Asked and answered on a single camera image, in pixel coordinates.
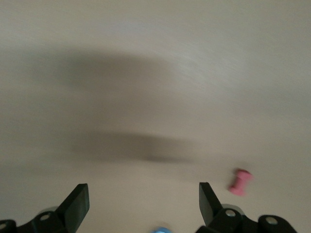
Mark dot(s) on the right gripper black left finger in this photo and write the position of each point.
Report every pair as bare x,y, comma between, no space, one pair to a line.
73,213

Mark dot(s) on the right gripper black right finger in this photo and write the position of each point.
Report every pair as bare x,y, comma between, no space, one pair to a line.
213,218

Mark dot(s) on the blue letter c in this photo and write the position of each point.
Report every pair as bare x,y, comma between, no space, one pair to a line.
159,230

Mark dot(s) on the red letter I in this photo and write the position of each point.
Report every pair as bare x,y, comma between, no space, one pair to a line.
240,182

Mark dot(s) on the brown table cover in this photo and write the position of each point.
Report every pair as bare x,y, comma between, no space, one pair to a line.
155,72

